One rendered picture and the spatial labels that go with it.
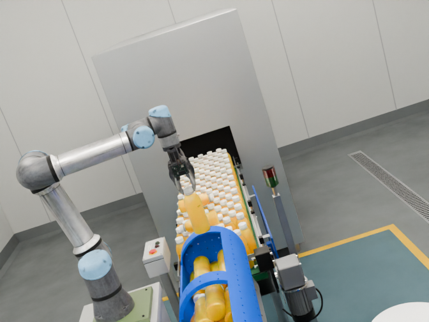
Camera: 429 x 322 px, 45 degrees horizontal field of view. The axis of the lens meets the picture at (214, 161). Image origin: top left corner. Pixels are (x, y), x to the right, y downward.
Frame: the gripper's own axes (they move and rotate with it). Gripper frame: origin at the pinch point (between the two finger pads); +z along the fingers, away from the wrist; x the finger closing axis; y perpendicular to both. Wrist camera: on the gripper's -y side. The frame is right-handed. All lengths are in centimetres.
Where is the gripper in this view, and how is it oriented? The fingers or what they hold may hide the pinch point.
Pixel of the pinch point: (188, 189)
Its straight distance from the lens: 209.2
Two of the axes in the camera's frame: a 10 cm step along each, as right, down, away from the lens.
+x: 9.5, -3.1, -0.4
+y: 0.6, 2.9, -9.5
